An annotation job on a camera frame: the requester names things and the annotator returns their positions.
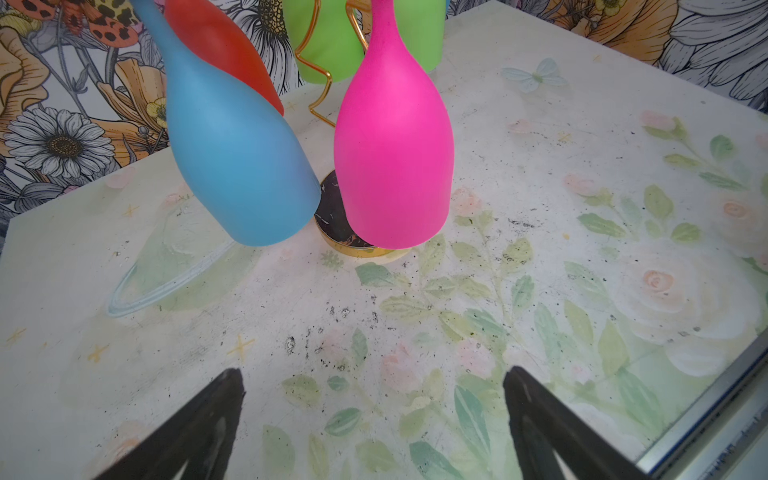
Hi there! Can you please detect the pink wine glass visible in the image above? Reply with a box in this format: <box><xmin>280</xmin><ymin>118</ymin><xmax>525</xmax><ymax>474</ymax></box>
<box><xmin>333</xmin><ymin>1</ymin><xmax>455</xmax><ymax>250</ymax></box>

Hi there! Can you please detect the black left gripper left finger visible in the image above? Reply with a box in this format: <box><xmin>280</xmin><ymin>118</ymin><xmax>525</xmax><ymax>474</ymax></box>
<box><xmin>98</xmin><ymin>368</ymin><xmax>245</xmax><ymax>479</ymax></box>

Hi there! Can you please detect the gold wire wine glass rack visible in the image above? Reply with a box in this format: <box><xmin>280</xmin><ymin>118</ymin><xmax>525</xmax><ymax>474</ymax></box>
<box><xmin>293</xmin><ymin>1</ymin><xmax>392</xmax><ymax>258</ymax></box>

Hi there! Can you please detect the blue wine glass left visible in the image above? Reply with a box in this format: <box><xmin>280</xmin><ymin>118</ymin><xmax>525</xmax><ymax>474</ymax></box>
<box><xmin>133</xmin><ymin>1</ymin><xmax>321</xmax><ymax>247</ymax></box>

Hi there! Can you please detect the green wine glass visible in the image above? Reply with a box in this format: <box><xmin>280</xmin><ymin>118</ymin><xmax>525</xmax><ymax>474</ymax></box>
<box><xmin>394</xmin><ymin>0</ymin><xmax>447</xmax><ymax>73</ymax></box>
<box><xmin>283</xmin><ymin>0</ymin><xmax>364</xmax><ymax>82</ymax></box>

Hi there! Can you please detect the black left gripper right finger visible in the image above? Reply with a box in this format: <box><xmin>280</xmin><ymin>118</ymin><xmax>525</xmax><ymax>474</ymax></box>
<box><xmin>503</xmin><ymin>366</ymin><xmax>648</xmax><ymax>480</ymax></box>

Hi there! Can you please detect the silver aluminium front rail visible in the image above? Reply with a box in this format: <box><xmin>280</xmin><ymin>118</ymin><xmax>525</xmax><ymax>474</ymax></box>
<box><xmin>637</xmin><ymin>332</ymin><xmax>768</xmax><ymax>479</ymax></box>

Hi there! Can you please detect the red wine glass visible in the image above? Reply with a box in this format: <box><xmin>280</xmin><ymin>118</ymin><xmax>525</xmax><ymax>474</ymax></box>
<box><xmin>164</xmin><ymin>0</ymin><xmax>284</xmax><ymax>115</ymax></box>

